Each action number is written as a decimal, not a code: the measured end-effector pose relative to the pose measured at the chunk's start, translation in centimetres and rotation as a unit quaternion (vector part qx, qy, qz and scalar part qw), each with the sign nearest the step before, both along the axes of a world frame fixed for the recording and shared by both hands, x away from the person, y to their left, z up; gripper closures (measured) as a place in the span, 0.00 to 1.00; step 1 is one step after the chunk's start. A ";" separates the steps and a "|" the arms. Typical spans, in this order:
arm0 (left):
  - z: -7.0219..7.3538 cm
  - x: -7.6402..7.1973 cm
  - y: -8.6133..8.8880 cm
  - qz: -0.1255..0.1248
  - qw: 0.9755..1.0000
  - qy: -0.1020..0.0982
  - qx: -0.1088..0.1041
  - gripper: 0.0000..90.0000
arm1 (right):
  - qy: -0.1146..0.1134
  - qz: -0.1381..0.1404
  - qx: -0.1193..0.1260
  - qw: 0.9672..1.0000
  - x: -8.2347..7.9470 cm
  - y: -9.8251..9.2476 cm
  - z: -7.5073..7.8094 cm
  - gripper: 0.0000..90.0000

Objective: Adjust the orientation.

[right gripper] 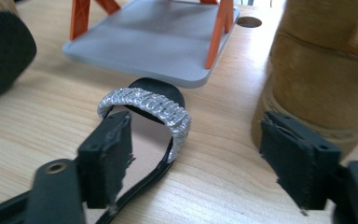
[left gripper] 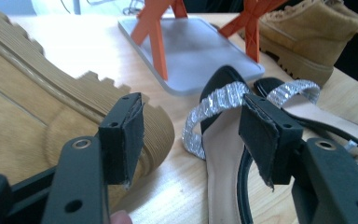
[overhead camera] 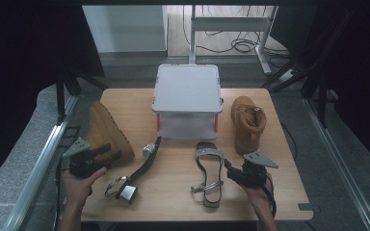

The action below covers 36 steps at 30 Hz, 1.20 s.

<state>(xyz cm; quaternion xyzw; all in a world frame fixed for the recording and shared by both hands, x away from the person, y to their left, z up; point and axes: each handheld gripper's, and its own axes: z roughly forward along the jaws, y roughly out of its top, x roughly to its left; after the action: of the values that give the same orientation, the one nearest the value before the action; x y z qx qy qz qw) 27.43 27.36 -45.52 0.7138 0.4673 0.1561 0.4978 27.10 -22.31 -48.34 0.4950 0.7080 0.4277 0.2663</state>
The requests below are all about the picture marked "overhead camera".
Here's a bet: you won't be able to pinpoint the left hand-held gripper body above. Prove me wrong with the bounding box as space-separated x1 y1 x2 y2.
62 137 112 179

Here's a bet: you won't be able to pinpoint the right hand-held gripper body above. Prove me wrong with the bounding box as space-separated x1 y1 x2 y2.
237 149 279 190

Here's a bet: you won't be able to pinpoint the tan suede boot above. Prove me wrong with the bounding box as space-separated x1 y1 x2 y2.
85 100 136 167
230 95 268 157

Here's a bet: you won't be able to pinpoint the silver strap block-heel sandal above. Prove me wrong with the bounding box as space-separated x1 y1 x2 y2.
190 141 225 209
104 136 163 205

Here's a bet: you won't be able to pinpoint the white storage box with lid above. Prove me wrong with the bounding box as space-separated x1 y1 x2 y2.
151 64 225 141

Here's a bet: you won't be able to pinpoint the person's right hand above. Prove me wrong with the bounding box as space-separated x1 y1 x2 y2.
241 172 275 217

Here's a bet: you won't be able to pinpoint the person's left hand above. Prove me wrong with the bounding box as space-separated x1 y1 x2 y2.
62 167 108 210

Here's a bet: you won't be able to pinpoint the black metal stand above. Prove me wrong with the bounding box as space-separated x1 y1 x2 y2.
261 59 331 129
55 62 109 126

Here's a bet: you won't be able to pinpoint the white power strip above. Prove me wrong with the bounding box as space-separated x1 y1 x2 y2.
278 68 296 84

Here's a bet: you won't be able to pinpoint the black curtain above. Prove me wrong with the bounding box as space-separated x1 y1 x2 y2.
0 0 106 194
271 4 370 178

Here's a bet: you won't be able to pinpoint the white panel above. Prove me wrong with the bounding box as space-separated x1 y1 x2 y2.
82 4 169 54

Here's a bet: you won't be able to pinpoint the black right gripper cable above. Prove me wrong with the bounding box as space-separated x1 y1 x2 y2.
261 174 278 218

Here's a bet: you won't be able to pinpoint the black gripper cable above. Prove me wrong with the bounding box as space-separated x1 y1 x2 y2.
261 174 278 218
53 155 72 231

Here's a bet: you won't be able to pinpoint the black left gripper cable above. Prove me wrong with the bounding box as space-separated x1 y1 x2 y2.
53 155 72 231

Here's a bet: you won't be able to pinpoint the aluminium rail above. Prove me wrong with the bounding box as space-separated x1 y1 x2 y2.
2 95 79 231
303 95 370 231

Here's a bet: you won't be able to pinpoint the black cables on floor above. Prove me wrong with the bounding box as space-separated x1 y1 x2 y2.
182 4 291 60

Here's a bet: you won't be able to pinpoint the white metal desk frame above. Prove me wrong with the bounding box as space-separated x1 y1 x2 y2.
188 4 279 77

